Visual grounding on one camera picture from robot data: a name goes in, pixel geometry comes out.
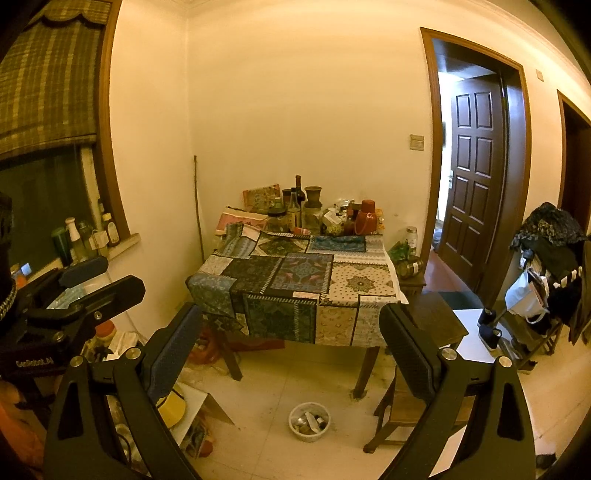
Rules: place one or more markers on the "dark lidded glass jar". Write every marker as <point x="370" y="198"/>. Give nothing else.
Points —
<point x="277" y="220"/>

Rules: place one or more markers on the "brown ceramic vase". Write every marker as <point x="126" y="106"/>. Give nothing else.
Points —
<point x="313" y="194"/>

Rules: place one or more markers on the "brown labelled bottle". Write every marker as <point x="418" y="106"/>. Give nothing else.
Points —
<point x="112" y="230"/>

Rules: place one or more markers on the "green plastic wrap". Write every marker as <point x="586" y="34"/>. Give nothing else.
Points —
<point x="399" y="253"/>

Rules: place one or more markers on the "red thermos jug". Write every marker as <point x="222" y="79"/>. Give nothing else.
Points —
<point x="367" y="224"/>

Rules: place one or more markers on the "white power adapter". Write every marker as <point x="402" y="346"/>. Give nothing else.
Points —
<point x="99" y="241"/>

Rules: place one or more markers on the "clear glass liquor bottle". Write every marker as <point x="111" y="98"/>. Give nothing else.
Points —
<point x="293" y="210"/>

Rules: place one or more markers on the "patterned flat cushion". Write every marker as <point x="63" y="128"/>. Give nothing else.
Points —
<point x="262" y="197"/>

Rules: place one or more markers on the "heap of wrappers and packets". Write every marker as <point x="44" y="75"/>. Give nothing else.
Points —
<point x="310" y="420"/>

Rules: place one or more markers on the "brown door frame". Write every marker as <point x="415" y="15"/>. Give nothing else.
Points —
<point x="565" y="161"/>
<point x="519" y="184"/>

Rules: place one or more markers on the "pink patterned cloth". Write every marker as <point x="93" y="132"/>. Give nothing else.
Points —
<point x="240" y="218"/>

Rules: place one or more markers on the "yellow bowl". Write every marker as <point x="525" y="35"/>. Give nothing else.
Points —
<point x="171" y="408"/>

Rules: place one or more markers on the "light wooden stool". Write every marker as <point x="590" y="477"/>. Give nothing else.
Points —
<point x="401" y="415"/>

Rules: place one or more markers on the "black shoe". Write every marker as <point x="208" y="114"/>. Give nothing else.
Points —
<point x="493" y="339"/>
<point x="487" y="317"/>

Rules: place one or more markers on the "woven window blind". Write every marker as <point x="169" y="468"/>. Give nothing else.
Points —
<point x="46" y="83"/>

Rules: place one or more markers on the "orange-capped bottle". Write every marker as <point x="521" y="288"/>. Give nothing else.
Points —
<point x="106" y="334"/>

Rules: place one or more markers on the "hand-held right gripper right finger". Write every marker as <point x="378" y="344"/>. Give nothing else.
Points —
<point x="408" y="350"/>

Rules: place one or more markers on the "brown window frame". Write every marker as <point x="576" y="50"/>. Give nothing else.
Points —
<point x="108" y="138"/>

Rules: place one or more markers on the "brown panel door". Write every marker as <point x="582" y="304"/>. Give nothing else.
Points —
<point x="475" y="184"/>

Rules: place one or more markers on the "light switch plate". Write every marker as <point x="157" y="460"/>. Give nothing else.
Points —
<point x="417" y="141"/>

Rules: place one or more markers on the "dark wine bottle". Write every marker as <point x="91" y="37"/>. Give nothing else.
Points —
<point x="298" y="189"/>

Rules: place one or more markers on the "white-capped bottle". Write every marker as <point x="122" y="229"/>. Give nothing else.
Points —
<point x="74" y="240"/>

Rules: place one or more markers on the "white plastic bowl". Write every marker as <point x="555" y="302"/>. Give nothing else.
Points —
<point x="295" y="427"/>

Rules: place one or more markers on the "cardboard sheet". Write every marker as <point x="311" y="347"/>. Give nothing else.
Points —
<point x="210" y="408"/>

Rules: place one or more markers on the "person's left forearm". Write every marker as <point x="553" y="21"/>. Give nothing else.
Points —
<point x="7" y="258"/>

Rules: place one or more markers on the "glass jars on side stool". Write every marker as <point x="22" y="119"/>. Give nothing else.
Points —
<point x="411" y="268"/>

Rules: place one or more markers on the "red floor mat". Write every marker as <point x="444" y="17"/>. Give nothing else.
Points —
<point x="258" y="344"/>

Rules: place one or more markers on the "wooden dining table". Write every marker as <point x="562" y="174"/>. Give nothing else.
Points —
<point x="367" y="369"/>

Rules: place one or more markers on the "white hanging bag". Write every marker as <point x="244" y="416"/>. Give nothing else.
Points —
<point x="526" y="295"/>

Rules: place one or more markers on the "thin wooden stick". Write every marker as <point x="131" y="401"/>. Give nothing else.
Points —
<point x="198" y="207"/>

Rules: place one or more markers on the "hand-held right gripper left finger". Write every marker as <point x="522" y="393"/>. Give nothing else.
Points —
<point x="173" y="350"/>

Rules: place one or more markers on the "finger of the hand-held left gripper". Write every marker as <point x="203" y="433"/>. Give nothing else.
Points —
<point x="115" y="295"/>
<point x="85" y="270"/>

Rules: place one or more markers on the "green bottle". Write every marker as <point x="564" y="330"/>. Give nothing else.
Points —
<point x="60" y="247"/>

